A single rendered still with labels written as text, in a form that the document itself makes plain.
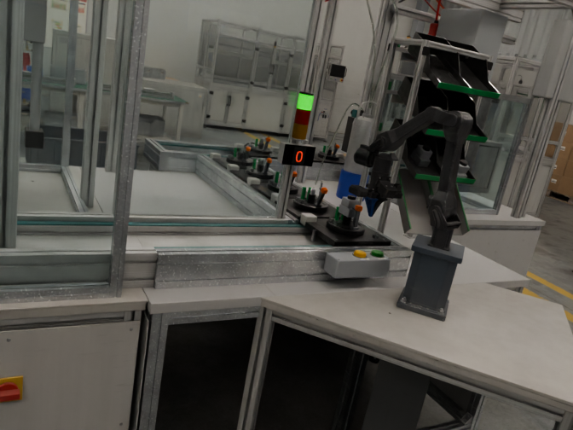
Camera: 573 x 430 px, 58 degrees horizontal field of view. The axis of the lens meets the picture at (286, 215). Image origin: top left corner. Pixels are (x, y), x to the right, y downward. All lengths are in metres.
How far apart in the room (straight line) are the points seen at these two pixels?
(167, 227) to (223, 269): 0.29
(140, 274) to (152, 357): 0.23
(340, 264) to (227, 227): 0.41
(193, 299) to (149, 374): 0.24
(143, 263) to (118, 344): 0.22
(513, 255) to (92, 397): 2.63
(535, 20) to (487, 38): 10.07
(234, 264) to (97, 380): 0.47
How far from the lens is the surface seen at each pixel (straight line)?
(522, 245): 3.49
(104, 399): 1.54
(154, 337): 1.45
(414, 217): 2.00
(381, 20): 3.14
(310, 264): 1.63
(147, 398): 1.55
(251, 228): 1.80
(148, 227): 1.68
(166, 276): 1.45
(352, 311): 1.53
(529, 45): 12.99
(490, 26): 3.08
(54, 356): 1.43
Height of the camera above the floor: 1.50
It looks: 16 degrees down
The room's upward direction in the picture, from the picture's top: 11 degrees clockwise
